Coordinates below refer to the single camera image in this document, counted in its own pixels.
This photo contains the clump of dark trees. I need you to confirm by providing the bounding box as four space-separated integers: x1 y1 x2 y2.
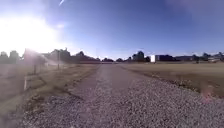
126 50 152 63

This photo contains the grey gravel path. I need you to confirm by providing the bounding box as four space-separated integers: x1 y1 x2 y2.
13 63 224 128

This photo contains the row of trees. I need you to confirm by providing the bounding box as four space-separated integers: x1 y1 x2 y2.
0 47 116 65

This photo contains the dry grass verge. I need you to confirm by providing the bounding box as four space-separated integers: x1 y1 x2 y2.
0 63 102 128

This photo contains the long dark building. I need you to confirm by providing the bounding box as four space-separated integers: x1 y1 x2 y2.
150 52 224 64

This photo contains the dry grass field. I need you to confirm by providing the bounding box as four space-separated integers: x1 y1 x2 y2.
118 61 224 99

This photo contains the wire fence with posts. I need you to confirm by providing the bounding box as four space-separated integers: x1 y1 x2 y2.
0 49 98 94

